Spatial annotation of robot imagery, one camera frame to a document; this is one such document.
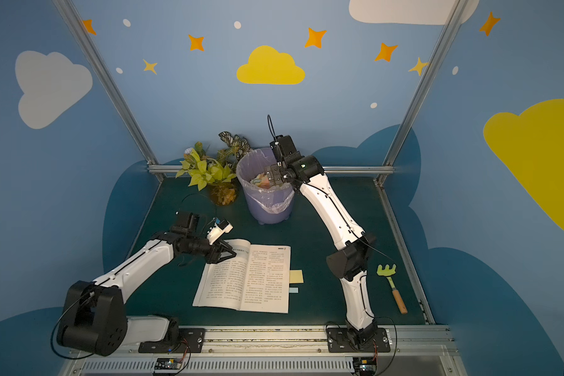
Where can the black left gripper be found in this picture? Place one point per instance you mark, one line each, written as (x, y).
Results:
(214, 251)

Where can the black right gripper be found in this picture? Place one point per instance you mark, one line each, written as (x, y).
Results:
(279, 174)

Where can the paperback book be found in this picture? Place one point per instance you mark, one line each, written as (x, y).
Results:
(257, 279)

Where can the yellow sticky note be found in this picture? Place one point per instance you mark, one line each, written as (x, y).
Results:
(296, 277)

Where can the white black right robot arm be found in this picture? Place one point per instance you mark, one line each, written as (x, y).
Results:
(353, 245)

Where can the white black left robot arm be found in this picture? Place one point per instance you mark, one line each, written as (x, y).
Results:
(94, 319)

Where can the purple trash bin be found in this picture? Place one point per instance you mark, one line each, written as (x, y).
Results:
(267, 206)

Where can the green potted plant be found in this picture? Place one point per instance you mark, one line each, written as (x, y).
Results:
(218, 173)

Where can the left circuit board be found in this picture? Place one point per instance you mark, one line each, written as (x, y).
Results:
(168, 365)

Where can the circuit board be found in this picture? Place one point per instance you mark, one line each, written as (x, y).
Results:
(168, 365)
(364, 366)

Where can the green toy rake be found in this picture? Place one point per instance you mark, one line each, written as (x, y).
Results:
(388, 272)

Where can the right circuit board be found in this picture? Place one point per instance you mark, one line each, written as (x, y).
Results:
(364, 366)

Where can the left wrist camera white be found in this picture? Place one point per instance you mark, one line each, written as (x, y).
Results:
(220, 228)

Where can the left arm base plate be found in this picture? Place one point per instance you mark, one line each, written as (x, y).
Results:
(179, 341)

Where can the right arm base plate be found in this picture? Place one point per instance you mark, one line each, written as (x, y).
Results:
(341, 339)

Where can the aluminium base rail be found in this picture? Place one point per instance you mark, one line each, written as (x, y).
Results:
(286, 350)

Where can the aluminium corner frame post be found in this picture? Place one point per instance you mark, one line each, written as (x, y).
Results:
(456, 18)

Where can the left aluminium frame post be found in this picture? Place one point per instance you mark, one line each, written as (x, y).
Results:
(75, 25)

